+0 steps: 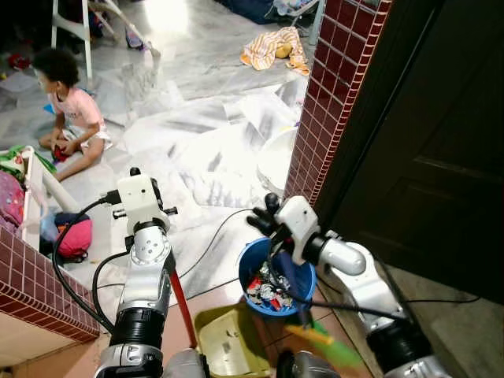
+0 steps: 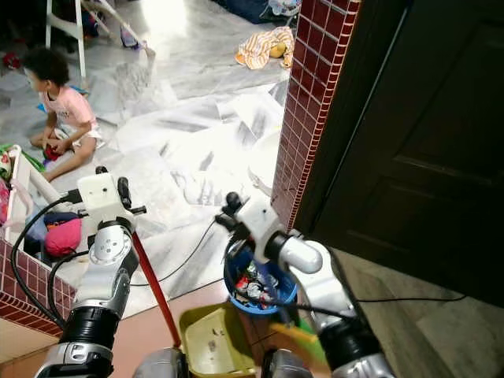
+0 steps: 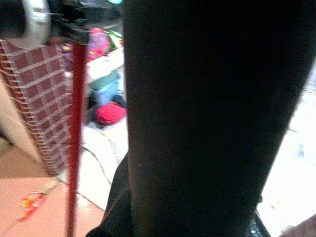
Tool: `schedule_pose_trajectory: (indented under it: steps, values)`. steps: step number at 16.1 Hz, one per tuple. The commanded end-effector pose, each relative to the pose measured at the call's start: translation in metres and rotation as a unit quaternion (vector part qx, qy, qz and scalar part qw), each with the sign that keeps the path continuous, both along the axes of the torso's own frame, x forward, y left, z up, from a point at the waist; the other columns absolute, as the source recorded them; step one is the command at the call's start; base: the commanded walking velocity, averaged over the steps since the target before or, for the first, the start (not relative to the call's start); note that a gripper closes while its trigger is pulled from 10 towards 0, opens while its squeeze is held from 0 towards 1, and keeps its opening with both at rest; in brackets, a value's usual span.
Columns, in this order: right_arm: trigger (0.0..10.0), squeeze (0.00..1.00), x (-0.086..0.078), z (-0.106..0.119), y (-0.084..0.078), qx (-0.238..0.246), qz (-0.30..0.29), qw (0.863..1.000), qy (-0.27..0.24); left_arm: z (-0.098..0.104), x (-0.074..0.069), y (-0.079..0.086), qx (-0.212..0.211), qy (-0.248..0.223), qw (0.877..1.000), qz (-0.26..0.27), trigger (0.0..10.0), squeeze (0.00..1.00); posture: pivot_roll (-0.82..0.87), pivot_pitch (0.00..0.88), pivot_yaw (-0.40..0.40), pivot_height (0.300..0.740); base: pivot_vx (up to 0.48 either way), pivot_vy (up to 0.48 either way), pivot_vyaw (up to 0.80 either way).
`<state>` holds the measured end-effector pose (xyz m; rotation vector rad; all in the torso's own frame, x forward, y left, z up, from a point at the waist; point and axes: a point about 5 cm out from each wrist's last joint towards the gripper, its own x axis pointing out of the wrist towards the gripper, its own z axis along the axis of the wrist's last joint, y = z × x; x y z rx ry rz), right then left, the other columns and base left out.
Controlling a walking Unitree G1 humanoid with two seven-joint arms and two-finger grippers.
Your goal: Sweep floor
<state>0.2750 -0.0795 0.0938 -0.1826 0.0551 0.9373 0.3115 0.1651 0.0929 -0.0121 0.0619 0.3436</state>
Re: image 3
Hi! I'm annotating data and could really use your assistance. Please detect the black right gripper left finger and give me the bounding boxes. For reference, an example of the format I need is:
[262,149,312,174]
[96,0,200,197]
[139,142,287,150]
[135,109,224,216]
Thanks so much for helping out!
[85,152,133,237]

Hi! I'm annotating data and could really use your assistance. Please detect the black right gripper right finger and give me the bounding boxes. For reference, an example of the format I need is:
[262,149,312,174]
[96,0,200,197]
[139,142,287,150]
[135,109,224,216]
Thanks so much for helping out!
[248,209,272,237]

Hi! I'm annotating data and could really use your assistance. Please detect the red broom stick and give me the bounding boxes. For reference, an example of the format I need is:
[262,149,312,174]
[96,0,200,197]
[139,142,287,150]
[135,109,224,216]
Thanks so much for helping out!
[63,41,89,237]

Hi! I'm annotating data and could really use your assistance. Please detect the blue and green toy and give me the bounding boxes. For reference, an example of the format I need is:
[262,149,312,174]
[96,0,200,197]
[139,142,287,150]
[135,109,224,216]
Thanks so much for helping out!
[89,71,122,107]

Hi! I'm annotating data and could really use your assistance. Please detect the red tiled pillar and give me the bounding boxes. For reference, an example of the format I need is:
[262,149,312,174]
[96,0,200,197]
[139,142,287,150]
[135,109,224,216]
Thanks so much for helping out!
[0,39,76,176]

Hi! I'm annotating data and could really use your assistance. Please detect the red round cushion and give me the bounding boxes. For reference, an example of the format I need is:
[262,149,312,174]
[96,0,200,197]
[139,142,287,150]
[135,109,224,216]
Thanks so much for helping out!
[95,103,128,125]

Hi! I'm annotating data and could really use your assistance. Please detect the orange red litter scraps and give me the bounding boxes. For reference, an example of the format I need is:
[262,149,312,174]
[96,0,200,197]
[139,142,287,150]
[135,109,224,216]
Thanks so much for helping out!
[17,192,47,221]

